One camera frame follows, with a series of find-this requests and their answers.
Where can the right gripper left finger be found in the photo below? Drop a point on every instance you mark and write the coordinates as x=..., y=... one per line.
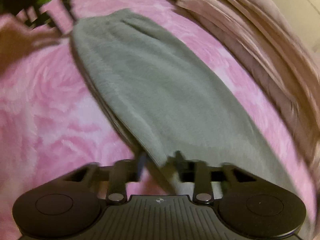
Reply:
x=118, y=176

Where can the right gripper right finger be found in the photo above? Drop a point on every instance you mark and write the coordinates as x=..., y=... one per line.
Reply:
x=202, y=175

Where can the grey sweatshirt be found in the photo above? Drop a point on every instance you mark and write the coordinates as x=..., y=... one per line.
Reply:
x=162, y=98

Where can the pink rose blanket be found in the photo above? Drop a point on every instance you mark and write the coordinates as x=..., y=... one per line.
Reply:
x=50, y=124

